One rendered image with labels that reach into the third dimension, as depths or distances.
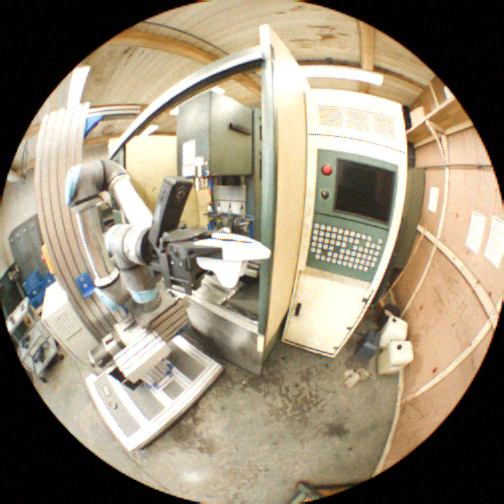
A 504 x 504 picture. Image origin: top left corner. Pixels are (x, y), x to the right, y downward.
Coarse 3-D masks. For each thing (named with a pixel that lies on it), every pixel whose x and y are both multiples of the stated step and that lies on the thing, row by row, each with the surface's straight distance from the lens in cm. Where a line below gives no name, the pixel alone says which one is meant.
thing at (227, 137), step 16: (208, 96) 151; (224, 96) 162; (192, 112) 159; (208, 112) 142; (224, 112) 155; (240, 112) 176; (192, 128) 152; (208, 128) 137; (224, 128) 150; (240, 128) 164; (176, 144) 167; (208, 144) 133; (224, 144) 146; (240, 144) 166; (176, 160) 165; (224, 160) 144; (240, 160) 163; (192, 176) 145
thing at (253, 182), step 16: (256, 112) 201; (256, 128) 194; (256, 144) 189; (256, 160) 186; (224, 176) 215; (240, 176) 189; (256, 176) 185; (256, 192) 187; (256, 208) 190; (256, 224) 195
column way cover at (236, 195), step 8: (216, 192) 211; (224, 192) 203; (232, 192) 195; (240, 192) 189; (216, 200) 214; (224, 200) 204; (232, 200) 196; (240, 200) 190; (216, 208) 216; (224, 208) 207; (232, 208) 200; (216, 216) 220; (224, 224) 214
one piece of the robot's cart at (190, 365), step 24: (168, 360) 161; (192, 360) 154; (96, 384) 197; (120, 384) 175; (144, 384) 162; (168, 384) 151; (192, 384) 143; (120, 408) 171; (144, 408) 157; (168, 408) 145; (120, 432) 171; (144, 432) 155
